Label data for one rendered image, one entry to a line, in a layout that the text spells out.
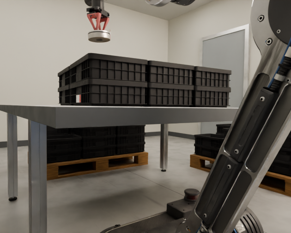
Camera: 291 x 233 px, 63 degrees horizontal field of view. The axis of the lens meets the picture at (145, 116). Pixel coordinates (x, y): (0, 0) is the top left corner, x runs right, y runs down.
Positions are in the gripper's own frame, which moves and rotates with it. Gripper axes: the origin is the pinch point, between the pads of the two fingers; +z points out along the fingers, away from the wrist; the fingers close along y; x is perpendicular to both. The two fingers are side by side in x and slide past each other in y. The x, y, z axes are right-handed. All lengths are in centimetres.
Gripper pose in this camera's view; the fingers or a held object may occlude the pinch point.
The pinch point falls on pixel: (99, 30)
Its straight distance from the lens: 120.8
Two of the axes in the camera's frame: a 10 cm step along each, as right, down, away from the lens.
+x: 9.2, 0.0, -3.9
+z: 0.2, 10.0, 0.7
